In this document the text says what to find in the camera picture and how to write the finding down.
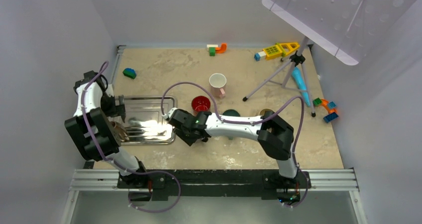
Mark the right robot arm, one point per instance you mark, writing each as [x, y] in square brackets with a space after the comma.
[275, 135]

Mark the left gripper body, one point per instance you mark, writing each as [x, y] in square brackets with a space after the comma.
[108, 107]

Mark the tripod stand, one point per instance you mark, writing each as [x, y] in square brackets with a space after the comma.
[298, 59]

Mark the blue green toy block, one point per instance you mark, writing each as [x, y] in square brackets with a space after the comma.
[128, 72]

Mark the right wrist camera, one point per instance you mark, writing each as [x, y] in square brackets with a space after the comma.
[168, 115]

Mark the orange curved toy piece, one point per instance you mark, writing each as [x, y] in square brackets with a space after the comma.
[325, 102]

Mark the blue white toy block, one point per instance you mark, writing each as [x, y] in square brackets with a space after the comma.
[260, 56]

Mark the light blue cone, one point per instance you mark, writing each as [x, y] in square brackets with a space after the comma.
[297, 76]

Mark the yellow toy block structure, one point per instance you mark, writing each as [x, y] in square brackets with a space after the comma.
[280, 50]

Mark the pink mug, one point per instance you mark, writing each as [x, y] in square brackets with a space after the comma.
[218, 83]

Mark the red mug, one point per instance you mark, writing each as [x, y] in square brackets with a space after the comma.
[200, 104]

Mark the teal speckled mug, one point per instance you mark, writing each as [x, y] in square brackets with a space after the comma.
[231, 112]

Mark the brown striped mug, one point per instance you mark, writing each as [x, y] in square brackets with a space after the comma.
[120, 131]

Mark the aluminium frame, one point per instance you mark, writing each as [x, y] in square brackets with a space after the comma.
[321, 180]

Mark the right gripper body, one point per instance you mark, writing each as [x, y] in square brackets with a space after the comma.
[184, 135]

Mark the small green cube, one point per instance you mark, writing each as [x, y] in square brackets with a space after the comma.
[212, 51]

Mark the orange elbow toy piece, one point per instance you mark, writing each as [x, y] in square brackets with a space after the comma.
[221, 49]

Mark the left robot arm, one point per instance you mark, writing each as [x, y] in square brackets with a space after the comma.
[98, 138]

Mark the beige round mug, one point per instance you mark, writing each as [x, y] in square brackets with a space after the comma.
[263, 111]

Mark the metal tray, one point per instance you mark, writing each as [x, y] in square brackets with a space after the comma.
[144, 123]

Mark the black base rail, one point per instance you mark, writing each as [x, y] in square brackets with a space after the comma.
[264, 183]

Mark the perforated white board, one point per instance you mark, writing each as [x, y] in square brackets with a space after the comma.
[346, 29]

